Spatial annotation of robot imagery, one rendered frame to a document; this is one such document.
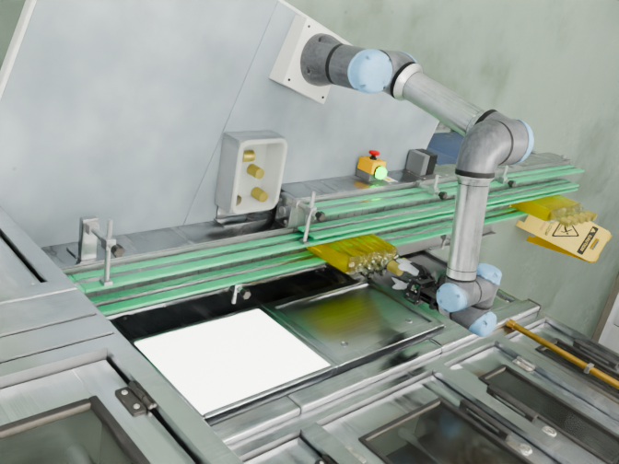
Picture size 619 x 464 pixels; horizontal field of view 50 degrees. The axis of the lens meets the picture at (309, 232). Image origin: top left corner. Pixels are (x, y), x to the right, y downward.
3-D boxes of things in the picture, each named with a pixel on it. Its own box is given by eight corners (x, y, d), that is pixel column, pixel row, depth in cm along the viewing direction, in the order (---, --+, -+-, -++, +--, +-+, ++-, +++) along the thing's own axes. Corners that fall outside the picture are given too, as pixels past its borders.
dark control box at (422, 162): (403, 168, 253) (420, 176, 247) (408, 148, 250) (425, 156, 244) (416, 167, 258) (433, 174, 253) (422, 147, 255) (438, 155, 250)
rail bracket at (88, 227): (65, 255, 166) (107, 295, 152) (68, 193, 160) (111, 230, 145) (84, 251, 169) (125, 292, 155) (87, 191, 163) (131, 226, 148)
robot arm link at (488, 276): (488, 279, 170) (475, 315, 174) (508, 272, 178) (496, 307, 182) (462, 266, 175) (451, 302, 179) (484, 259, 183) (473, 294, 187)
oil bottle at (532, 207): (508, 205, 295) (566, 230, 277) (512, 194, 293) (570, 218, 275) (515, 204, 299) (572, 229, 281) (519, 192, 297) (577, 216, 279)
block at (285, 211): (272, 220, 207) (286, 229, 202) (276, 192, 203) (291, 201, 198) (281, 218, 209) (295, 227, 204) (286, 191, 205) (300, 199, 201)
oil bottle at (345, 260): (305, 249, 213) (351, 278, 199) (308, 233, 210) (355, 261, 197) (318, 246, 216) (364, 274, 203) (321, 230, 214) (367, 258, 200)
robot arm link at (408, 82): (367, 40, 188) (520, 133, 159) (398, 45, 198) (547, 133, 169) (351, 80, 193) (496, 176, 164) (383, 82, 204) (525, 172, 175)
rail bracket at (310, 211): (286, 234, 203) (312, 251, 195) (295, 183, 196) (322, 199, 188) (293, 233, 205) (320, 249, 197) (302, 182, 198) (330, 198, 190)
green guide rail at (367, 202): (301, 207, 203) (318, 217, 197) (301, 204, 202) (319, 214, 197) (568, 166, 319) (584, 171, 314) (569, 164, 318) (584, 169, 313)
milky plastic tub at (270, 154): (214, 203, 196) (231, 215, 190) (224, 132, 187) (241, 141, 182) (260, 198, 208) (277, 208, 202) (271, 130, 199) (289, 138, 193)
